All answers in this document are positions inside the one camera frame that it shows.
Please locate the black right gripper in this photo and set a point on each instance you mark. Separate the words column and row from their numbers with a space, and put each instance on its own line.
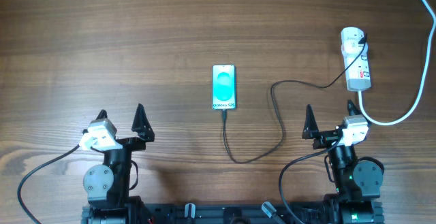
column 325, row 137

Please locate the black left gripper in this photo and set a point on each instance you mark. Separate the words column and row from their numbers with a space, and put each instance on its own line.
column 140, row 126

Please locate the blue Galaxy smartphone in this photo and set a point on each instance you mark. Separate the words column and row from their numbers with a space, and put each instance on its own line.
column 223, row 87

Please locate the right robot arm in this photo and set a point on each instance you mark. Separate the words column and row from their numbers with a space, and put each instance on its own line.
column 357, row 180

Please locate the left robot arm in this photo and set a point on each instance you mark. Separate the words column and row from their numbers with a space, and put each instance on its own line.
column 108, row 184

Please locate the white USB charger plug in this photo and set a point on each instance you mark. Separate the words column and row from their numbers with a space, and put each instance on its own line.
column 352, row 46

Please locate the white power strip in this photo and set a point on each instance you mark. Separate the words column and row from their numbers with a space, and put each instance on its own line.
column 357, row 73

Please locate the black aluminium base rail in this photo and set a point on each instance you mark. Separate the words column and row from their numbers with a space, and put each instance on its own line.
column 235, row 213

